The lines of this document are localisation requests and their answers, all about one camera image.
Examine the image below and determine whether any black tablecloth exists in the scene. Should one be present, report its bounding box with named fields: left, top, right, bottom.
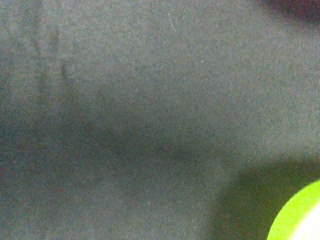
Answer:
left=0, top=0, right=320, bottom=240

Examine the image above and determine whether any green plastic bowl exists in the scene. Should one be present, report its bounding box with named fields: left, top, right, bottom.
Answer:
left=267, top=180, right=320, bottom=240

